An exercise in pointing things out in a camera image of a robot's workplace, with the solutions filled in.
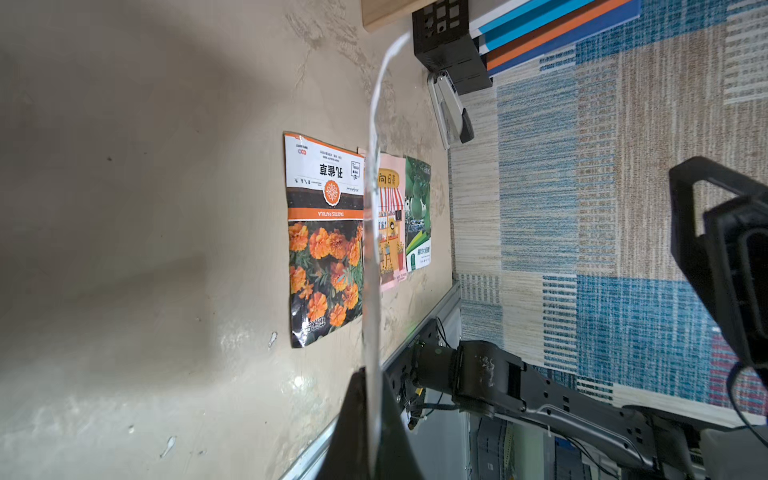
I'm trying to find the wooden two-tier shelf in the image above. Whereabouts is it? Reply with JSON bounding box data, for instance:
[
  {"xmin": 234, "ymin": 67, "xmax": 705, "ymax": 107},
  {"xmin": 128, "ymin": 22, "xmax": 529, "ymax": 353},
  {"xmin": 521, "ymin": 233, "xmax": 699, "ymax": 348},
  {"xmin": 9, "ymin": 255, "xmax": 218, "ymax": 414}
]
[{"xmin": 360, "ymin": 0, "xmax": 432, "ymax": 32}]

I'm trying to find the pink flower shop seed bag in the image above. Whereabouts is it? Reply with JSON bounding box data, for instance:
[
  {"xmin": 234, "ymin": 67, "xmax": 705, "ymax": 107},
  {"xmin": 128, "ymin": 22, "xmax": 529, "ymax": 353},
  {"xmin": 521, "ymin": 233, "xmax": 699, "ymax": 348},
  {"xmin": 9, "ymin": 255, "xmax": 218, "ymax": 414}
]
[{"xmin": 377, "ymin": 153, "xmax": 407, "ymax": 290}]

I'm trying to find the orange marigold seed bag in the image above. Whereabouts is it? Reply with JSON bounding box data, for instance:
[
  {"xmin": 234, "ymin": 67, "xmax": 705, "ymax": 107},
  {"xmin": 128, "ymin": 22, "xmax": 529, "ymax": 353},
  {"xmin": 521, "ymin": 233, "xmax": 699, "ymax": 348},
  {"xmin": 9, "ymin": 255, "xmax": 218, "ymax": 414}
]
[{"xmin": 283, "ymin": 132, "xmax": 364, "ymax": 348}]

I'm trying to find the black file holder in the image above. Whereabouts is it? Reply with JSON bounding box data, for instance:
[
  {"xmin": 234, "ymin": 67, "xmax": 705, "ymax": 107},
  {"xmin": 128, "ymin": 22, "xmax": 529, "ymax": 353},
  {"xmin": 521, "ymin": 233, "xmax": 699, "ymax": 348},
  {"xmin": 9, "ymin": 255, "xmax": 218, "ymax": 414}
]
[{"xmin": 412, "ymin": 0, "xmax": 493, "ymax": 95}]

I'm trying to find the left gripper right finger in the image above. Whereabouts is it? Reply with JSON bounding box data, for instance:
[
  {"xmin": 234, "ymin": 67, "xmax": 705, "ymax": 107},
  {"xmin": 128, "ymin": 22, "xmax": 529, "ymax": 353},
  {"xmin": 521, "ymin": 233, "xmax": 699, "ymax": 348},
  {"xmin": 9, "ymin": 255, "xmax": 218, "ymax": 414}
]
[{"xmin": 377, "ymin": 382, "xmax": 423, "ymax": 480}]

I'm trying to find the grey stapler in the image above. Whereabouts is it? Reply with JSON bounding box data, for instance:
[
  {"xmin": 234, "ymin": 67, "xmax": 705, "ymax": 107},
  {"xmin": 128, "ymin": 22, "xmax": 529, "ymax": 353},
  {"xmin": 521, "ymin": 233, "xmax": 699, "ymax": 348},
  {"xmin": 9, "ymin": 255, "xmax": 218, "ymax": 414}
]
[{"xmin": 427, "ymin": 70, "xmax": 475, "ymax": 151}]

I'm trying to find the green melon seed bag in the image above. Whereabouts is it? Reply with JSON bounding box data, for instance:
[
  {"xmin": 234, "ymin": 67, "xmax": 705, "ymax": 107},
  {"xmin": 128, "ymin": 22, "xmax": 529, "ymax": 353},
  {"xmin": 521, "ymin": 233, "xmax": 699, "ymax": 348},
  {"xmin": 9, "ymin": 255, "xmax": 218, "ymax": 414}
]
[
  {"xmin": 405, "ymin": 157, "xmax": 432, "ymax": 272},
  {"xmin": 362, "ymin": 32, "xmax": 411, "ymax": 475}
]

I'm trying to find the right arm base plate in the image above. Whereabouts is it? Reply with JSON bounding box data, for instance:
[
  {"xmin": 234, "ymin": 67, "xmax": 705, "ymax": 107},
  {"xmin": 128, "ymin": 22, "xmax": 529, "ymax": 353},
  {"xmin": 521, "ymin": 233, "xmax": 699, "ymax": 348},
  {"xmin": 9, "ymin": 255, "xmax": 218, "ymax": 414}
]
[{"xmin": 385, "ymin": 317, "xmax": 446, "ymax": 430}]

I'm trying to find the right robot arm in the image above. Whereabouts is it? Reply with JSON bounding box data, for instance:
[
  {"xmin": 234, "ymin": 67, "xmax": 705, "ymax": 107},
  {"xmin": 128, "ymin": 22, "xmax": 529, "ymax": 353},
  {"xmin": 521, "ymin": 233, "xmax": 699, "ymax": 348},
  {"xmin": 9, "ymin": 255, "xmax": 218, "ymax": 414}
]
[{"xmin": 411, "ymin": 157, "xmax": 767, "ymax": 479}]

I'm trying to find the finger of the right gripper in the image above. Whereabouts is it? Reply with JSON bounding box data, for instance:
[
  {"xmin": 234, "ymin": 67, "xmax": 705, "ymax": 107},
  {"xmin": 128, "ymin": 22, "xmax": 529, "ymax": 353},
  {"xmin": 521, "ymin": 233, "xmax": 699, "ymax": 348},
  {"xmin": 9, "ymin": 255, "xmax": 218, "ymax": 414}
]
[{"xmin": 669, "ymin": 157, "xmax": 767, "ymax": 366}]

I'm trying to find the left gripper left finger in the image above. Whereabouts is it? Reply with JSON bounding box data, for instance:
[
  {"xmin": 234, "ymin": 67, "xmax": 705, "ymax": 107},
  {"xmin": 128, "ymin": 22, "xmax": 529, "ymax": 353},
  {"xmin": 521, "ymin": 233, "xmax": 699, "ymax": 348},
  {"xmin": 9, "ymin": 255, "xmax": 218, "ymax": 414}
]
[{"xmin": 317, "ymin": 369, "xmax": 369, "ymax": 480}]

